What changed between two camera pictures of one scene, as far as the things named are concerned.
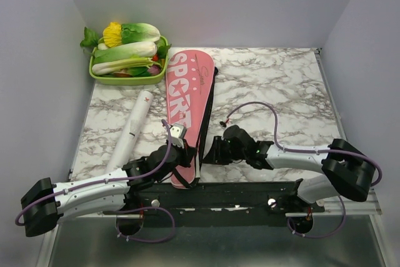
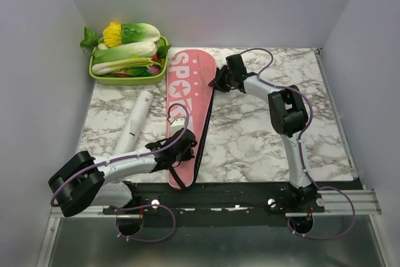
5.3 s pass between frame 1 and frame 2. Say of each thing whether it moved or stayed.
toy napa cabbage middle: stayed
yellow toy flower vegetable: stayed
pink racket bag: stayed
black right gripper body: moved
